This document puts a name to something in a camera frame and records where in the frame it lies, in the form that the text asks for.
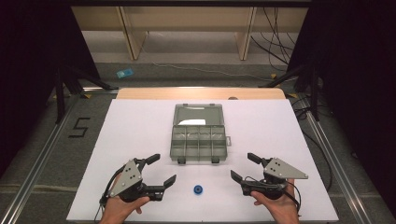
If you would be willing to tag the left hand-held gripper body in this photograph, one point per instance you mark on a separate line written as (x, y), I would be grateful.
(128, 177)

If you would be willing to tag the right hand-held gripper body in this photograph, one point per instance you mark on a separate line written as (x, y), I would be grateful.
(281, 170)

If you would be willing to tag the small blue round roll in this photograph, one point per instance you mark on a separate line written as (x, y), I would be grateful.
(198, 189)

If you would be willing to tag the grey clear compartment box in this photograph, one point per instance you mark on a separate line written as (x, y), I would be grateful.
(199, 137)

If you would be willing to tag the person's left hand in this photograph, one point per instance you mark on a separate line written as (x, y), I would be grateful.
(120, 209)

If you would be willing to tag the person's right hand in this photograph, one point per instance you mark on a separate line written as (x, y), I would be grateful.
(280, 208)

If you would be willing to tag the white board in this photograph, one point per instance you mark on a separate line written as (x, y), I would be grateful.
(140, 130)

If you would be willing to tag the wooden table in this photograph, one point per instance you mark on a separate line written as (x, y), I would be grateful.
(193, 93)

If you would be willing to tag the blue card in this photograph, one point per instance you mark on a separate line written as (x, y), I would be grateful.
(125, 73)

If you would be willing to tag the black metal stand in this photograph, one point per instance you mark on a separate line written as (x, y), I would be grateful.
(306, 81)
(71, 82)

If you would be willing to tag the dark curtain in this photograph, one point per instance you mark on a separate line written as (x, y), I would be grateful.
(361, 93)
(28, 77)

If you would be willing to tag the light wooden shelf unit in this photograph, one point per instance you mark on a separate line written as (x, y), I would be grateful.
(186, 18)

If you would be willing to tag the aluminium floor rail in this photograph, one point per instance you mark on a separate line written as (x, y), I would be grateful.
(336, 165)
(37, 168)

